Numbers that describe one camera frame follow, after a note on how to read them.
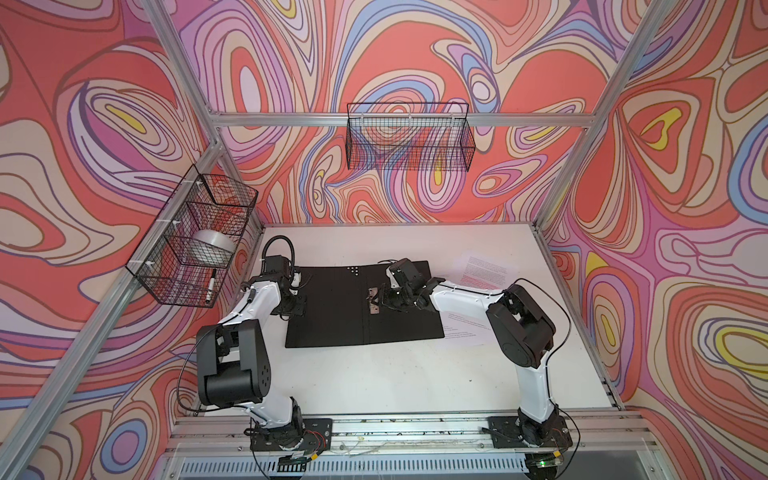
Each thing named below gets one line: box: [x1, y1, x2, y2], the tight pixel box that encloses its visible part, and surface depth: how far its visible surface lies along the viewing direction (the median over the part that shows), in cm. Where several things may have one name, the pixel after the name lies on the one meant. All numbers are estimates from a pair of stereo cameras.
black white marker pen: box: [206, 269, 217, 304], surface depth 75 cm
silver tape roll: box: [189, 230, 236, 266], surface depth 74 cm
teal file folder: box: [285, 265, 445, 349], surface depth 93 cm
